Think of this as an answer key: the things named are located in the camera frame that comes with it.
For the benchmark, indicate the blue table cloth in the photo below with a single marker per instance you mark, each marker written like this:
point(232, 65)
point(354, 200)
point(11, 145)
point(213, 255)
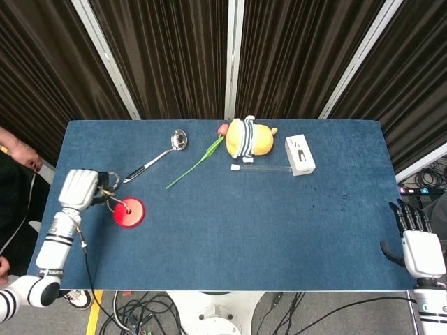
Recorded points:
point(227, 237)

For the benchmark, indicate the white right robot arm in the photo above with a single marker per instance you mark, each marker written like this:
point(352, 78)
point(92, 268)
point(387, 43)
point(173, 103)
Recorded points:
point(431, 307)

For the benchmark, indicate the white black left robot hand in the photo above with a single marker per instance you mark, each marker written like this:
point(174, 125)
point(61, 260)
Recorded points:
point(78, 188)

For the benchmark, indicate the black power strip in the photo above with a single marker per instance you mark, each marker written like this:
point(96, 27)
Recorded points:
point(419, 190)

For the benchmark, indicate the clear tube white cap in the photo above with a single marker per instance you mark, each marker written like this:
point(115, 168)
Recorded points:
point(262, 169)

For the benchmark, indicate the white partition post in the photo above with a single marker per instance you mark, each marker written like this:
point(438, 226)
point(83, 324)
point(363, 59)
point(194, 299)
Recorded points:
point(359, 59)
point(422, 162)
point(104, 59)
point(233, 59)

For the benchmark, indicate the black person clothing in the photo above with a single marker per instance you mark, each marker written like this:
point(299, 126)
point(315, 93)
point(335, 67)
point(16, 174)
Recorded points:
point(17, 202)

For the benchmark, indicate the dark brown curtain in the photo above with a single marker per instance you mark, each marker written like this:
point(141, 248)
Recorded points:
point(167, 59)
point(297, 59)
point(42, 70)
point(412, 87)

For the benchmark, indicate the bare person hand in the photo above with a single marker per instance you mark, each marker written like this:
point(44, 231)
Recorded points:
point(3, 270)
point(24, 153)

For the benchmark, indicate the white cardboard box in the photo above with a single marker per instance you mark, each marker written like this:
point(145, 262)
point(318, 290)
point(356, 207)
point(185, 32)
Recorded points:
point(300, 155)

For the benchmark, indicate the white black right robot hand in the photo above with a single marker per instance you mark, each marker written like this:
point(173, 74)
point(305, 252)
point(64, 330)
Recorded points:
point(420, 251)

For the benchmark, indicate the yellow plush toy striped shirt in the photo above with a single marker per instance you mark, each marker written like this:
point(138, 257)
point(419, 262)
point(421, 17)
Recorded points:
point(244, 139)

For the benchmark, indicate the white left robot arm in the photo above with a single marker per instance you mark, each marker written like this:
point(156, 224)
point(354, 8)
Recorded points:
point(52, 251)

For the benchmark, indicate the grey trouser leg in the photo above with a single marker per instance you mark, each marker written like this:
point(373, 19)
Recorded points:
point(440, 216)

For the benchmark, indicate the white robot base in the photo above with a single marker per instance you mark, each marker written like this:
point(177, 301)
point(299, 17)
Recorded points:
point(216, 310)

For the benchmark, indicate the red disc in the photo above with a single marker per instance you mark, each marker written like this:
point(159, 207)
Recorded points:
point(129, 213)

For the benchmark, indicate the white black sneaker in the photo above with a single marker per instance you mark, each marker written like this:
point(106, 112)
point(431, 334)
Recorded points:
point(78, 299)

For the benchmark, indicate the artificial orange tulip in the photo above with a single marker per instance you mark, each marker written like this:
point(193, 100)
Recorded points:
point(206, 155)

